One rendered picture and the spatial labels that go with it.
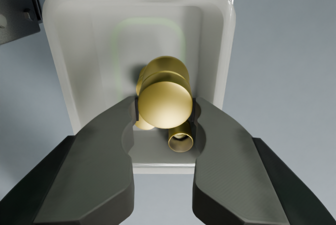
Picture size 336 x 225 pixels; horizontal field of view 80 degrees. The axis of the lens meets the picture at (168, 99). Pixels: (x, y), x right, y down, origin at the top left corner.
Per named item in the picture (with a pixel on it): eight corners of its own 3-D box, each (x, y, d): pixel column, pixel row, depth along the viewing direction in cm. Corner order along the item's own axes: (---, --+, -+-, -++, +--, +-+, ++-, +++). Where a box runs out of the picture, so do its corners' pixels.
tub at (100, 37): (219, -14, 24) (242, -14, 17) (202, 134, 35) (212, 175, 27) (74, -15, 24) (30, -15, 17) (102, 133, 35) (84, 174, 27)
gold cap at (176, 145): (166, 151, 29) (166, 132, 33) (191, 153, 29) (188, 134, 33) (169, 131, 27) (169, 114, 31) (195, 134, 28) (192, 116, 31)
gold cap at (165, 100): (187, 97, 17) (192, 131, 13) (144, 97, 17) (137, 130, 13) (190, 55, 15) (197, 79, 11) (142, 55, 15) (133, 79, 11)
